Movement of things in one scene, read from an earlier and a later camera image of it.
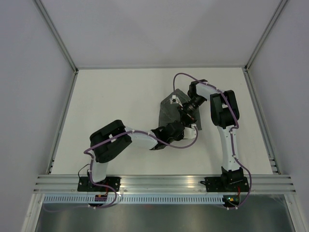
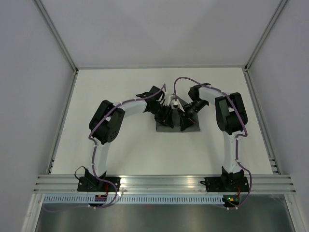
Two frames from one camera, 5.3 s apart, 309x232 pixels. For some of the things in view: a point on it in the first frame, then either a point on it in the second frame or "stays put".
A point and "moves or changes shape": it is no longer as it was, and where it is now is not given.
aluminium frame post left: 58,36 stays put
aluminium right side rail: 274,165 stays put
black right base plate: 226,184 stays put
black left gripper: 180,137 to 165,119
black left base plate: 84,184 stays put
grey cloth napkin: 169,112 moves or changes shape
